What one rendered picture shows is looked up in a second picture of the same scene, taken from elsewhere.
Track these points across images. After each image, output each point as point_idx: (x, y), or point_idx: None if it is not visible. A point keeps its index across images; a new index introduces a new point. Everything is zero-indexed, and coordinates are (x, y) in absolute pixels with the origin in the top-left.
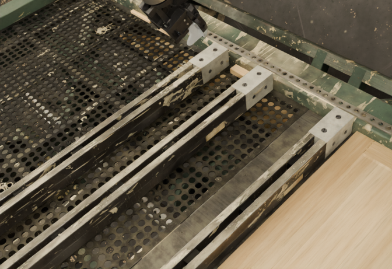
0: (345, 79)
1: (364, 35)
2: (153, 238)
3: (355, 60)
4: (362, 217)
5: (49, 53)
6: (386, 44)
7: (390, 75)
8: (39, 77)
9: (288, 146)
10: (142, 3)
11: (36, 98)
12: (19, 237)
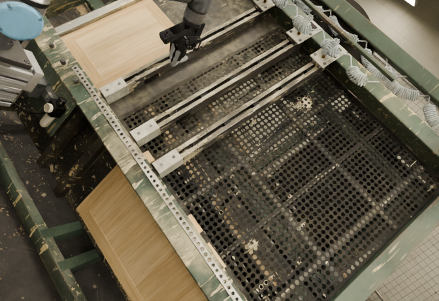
0: None
1: (12, 282)
2: (217, 64)
3: (32, 271)
4: (122, 51)
5: (295, 222)
6: (1, 262)
7: (17, 243)
8: (298, 194)
9: (139, 96)
10: (202, 23)
11: (295, 171)
12: (281, 77)
